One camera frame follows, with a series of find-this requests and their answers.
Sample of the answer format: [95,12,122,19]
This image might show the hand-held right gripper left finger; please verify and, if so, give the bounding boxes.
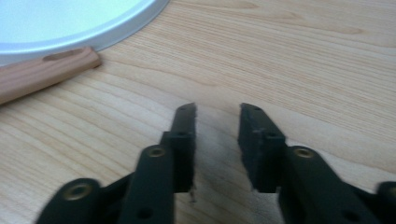
[159,103,197,194]

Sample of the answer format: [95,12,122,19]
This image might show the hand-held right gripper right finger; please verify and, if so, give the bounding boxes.
[237,103,288,194]

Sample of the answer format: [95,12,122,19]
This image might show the white round plate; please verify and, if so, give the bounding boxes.
[0,0,171,67]

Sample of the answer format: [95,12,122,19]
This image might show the wooden handle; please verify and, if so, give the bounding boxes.
[0,46,103,105]

